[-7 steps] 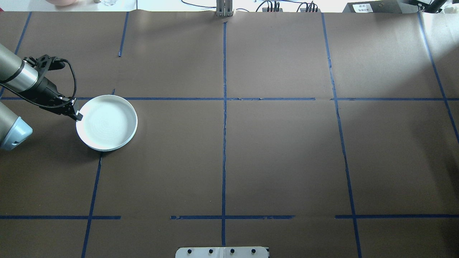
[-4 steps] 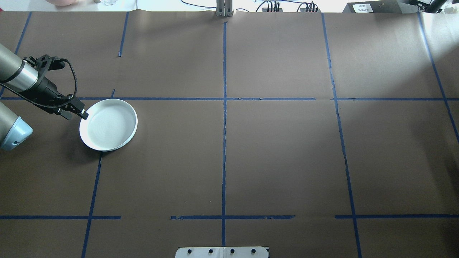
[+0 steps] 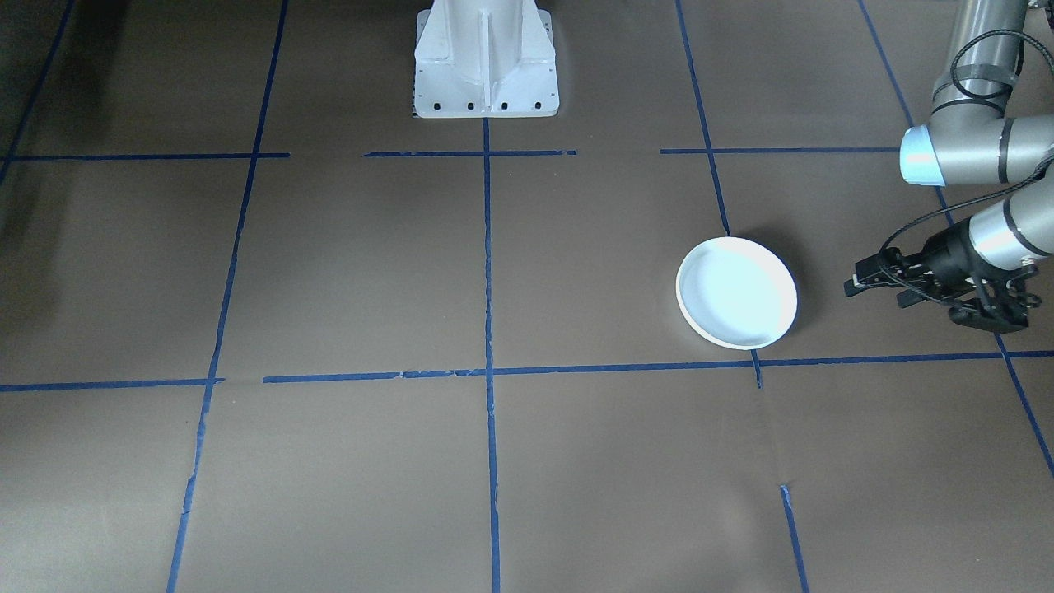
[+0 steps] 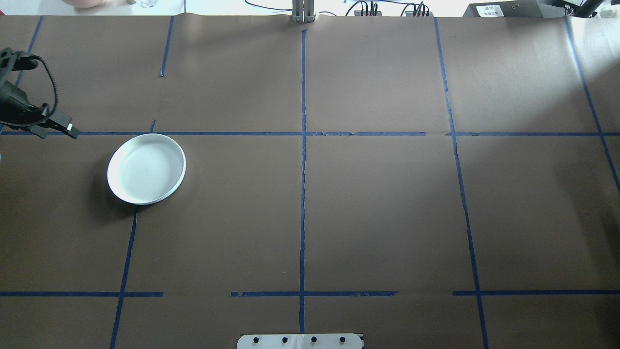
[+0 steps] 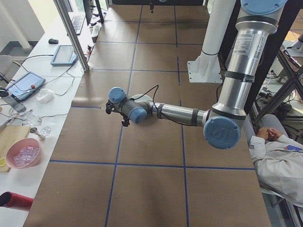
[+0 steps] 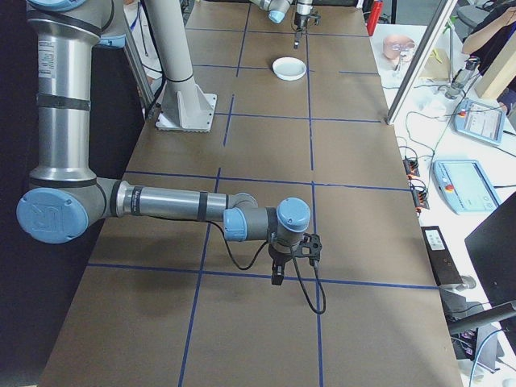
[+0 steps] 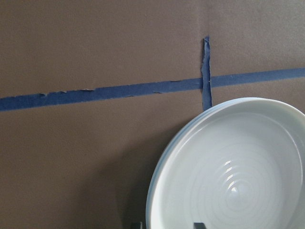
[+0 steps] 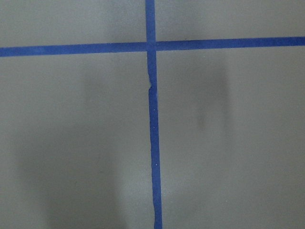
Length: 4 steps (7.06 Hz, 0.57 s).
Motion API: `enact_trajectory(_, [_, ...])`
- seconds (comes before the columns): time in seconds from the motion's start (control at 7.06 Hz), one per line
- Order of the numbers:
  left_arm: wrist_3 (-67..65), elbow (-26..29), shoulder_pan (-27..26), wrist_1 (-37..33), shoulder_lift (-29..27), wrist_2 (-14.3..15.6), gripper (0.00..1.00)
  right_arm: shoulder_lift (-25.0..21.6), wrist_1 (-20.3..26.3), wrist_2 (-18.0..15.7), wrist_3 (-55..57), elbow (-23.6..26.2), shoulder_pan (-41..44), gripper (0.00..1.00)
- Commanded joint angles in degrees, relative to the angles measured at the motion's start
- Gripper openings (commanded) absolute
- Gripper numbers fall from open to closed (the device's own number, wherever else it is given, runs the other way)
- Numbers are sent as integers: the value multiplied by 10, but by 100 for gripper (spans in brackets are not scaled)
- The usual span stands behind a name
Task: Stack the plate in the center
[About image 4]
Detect white round plate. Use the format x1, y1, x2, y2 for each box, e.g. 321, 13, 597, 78
107, 133, 186, 205

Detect grey box with label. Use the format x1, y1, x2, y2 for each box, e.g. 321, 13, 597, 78
463, 0, 558, 18

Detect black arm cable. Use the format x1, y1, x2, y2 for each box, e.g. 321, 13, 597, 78
29, 54, 59, 127

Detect black table edge cable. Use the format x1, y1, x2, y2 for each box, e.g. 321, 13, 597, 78
244, 0, 294, 13

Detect aluminium profile post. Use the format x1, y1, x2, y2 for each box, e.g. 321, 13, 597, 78
291, 0, 317, 24

